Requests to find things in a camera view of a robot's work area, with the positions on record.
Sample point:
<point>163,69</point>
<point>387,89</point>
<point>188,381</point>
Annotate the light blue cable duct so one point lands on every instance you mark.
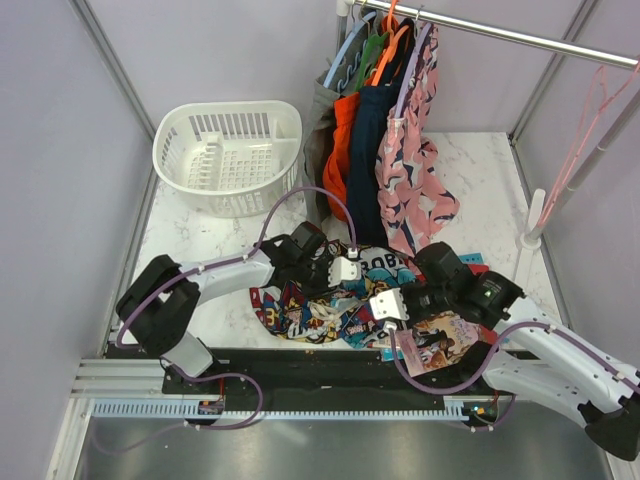
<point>204,410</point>

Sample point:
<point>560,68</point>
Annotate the white laundry basket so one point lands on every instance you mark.
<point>229,159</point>

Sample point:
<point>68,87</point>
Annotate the light blue hanger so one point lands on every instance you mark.
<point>345,50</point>

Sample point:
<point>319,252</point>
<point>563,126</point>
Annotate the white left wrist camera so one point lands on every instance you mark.
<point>342,270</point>

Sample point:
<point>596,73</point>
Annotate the orange hanger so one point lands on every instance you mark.
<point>394,33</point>

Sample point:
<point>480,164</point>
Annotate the red plastic folder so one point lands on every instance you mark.
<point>480,304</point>

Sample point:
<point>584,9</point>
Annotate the pink wire hanger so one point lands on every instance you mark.
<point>598,82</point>

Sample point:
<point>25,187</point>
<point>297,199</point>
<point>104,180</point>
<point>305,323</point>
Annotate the Taming of Shrew book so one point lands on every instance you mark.
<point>438,342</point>

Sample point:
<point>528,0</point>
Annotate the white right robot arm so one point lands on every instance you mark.
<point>597,391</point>

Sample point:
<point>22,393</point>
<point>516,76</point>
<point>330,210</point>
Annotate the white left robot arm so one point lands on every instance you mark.
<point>158,307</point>

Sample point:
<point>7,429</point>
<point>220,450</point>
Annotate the green hanger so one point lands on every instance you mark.
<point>374,47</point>

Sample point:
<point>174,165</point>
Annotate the pink shark print shorts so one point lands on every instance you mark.
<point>414,205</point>

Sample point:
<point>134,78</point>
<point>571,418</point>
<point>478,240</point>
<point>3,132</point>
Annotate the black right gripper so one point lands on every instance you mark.
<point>413,319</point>

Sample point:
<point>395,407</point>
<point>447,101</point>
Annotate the comic print shorts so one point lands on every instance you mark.
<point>341,314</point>

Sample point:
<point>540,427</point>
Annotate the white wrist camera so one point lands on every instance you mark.
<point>342,270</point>
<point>389,304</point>

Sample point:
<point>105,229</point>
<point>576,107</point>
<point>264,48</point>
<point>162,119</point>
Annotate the metal clothes rail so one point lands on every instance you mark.
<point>556,46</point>

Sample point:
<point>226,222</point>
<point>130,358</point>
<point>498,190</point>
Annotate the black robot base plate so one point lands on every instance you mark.
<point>355,379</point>

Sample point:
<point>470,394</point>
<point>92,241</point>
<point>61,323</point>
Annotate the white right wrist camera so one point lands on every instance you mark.
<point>389,304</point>

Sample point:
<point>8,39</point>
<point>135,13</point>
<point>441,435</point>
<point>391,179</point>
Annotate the navy blue shorts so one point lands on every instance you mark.
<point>376,101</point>

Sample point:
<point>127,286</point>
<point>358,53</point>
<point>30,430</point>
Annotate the orange shorts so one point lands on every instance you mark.
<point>337,167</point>

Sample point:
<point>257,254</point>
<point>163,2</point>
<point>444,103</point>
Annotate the lilac hanger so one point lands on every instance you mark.
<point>420,46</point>

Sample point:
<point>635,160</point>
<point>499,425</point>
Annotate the grey shorts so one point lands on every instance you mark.
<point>319,127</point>

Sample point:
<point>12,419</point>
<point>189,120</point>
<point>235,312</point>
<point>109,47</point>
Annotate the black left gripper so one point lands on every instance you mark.
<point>323,287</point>

